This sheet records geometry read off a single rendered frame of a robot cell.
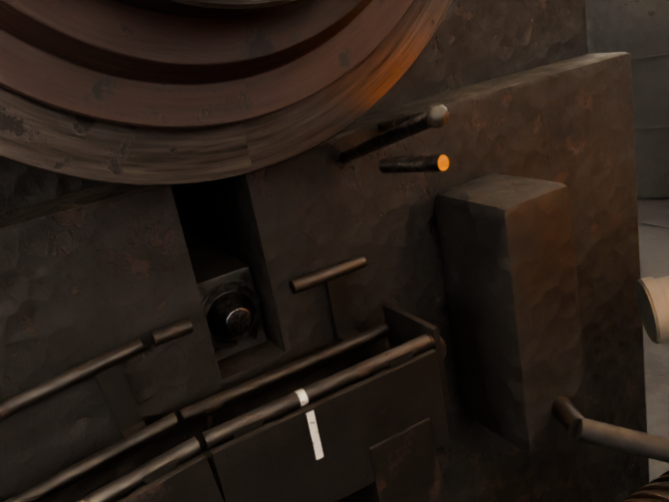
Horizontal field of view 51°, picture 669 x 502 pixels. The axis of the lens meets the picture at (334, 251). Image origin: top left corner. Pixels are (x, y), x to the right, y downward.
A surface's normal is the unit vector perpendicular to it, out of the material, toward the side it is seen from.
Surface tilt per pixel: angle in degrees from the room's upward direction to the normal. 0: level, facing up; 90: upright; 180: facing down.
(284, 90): 90
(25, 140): 90
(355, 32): 90
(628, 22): 90
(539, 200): 68
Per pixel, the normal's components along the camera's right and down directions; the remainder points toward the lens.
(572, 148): 0.48, 0.20
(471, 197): -0.49, -0.74
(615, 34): -0.82, 0.32
